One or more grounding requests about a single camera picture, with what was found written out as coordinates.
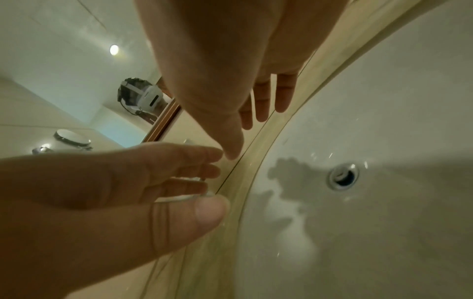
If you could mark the person's left hand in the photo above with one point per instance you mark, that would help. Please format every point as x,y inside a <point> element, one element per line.
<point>74,210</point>

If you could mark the person's right hand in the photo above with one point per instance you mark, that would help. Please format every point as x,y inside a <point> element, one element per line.
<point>214,58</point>

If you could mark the clear drinking glass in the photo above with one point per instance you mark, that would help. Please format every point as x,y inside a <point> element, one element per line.
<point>184,199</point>

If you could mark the small chrome fixture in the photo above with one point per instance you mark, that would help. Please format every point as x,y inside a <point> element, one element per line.
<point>41,149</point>

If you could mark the round chrome fixture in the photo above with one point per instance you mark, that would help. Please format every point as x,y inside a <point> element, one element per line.
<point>72,137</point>

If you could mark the round ceiling light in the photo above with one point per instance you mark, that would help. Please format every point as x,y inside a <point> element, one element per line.
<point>114,49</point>

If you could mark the white ceramic sink basin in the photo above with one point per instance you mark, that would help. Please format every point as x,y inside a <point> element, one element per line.
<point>369,233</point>

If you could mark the white head-worn camera rig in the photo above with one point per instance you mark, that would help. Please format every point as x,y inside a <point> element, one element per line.
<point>142,95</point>

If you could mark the wood framed wall mirror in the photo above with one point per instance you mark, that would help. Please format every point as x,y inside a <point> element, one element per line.
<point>55,73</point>

